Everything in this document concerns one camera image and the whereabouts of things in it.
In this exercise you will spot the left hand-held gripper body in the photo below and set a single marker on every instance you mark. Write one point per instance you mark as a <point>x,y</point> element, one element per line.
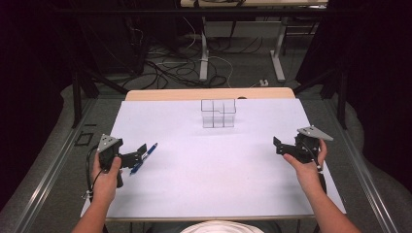
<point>109,152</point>

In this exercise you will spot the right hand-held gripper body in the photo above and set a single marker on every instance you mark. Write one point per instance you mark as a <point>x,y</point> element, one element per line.
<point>302,147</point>

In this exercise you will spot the blue pen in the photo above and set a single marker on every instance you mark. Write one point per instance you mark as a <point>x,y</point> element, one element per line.
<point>144,158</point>

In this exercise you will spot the clear acrylic organizer box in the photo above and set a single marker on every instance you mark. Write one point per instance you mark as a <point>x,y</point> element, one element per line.
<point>218,113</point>

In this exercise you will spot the person's left hand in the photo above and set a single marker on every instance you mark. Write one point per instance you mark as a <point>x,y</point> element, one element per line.
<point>105,176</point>

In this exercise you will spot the person's right hand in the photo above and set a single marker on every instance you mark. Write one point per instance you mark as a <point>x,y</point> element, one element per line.
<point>307,171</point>

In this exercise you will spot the white power plug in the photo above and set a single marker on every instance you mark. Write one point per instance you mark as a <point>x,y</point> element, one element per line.
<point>263,83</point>

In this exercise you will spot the black metal stand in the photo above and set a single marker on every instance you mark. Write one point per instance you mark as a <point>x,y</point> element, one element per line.
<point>336,93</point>
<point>77,93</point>

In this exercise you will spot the white sheet table cover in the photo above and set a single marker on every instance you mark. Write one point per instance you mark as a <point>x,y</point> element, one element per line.
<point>213,161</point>

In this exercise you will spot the white desk leg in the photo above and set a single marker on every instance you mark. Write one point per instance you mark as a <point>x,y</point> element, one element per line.
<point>278,51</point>
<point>203,55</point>

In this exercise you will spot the person's white shirt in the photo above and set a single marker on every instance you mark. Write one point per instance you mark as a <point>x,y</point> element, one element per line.
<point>222,227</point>

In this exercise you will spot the background wooden desk top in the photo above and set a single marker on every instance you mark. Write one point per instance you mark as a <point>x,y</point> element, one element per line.
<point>252,2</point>

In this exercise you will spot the black square frame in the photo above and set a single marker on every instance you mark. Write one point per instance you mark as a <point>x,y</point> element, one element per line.
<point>84,139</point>

